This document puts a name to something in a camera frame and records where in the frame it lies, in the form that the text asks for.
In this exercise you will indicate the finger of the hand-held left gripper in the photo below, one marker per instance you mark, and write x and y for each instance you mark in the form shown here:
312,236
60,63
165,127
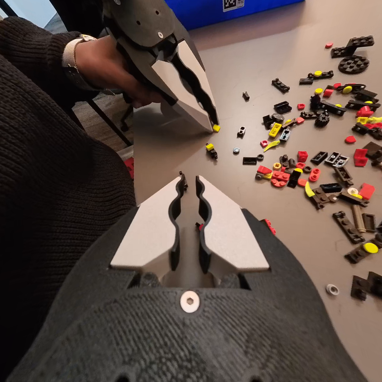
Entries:
194,68
176,89

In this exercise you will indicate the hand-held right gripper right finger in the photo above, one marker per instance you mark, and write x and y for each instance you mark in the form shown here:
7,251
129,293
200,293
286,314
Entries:
235,238

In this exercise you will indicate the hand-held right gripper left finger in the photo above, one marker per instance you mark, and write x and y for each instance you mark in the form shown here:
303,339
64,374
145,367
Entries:
143,238

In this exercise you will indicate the partly built lego model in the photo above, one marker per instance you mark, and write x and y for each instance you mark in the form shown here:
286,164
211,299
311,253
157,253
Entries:
270,226

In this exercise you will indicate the person's left forearm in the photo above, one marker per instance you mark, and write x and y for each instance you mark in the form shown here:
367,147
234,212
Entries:
35,44

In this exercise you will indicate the scattered loose lego pieces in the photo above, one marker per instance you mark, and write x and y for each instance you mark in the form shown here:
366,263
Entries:
280,176

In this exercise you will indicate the person's left hand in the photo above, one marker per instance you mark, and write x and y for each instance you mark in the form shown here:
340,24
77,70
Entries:
101,65

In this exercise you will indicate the blue plastic bin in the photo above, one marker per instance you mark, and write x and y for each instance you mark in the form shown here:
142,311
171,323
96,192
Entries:
203,12

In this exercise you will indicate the red printed magazine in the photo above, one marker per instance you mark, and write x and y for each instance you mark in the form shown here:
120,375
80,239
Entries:
129,167

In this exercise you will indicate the black office chair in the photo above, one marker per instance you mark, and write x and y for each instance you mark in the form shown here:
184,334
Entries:
104,119

